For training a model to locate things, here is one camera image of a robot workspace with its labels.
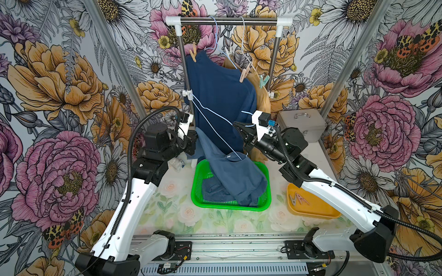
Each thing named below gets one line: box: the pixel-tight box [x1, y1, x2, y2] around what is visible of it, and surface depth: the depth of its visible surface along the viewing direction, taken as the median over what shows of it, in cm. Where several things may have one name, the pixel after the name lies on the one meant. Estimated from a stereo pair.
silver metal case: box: [276, 108, 327, 143], surface depth 109 cm
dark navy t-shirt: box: [183, 51, 258, 151], surface depth 71 cm
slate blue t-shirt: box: [186, 127, 268, 207], surface depth 82 cm
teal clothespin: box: [259, 74, 270, 90], surface depth 60 cm
